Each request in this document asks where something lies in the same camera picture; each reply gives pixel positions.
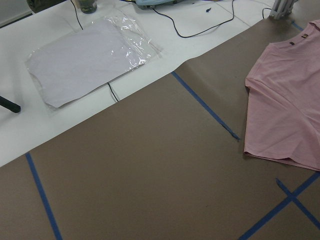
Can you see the pink Snoopy t-shirt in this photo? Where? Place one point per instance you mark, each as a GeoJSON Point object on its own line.
{"type": "Point", "coordinates": [283, 111]}

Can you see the paper in plastic sleeve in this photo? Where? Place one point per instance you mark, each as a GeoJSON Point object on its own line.
{"type": "Point", "coordinates": [80, 62]}

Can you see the light blue device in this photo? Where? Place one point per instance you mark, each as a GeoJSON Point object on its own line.
{"type": "Point", "coordinates": [145, 3]}

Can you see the dark glass jar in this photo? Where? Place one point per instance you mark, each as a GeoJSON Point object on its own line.
{"type": "Point", "coordinates": [88, 6]}

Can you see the black tripod leg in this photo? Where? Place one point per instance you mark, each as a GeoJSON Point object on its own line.
{"type": "Point", "coordinates": [13, 107]}

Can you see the aluminium frame post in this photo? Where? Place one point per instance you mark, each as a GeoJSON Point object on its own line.
{"type": "Point", "coordinates": [281, 8]}

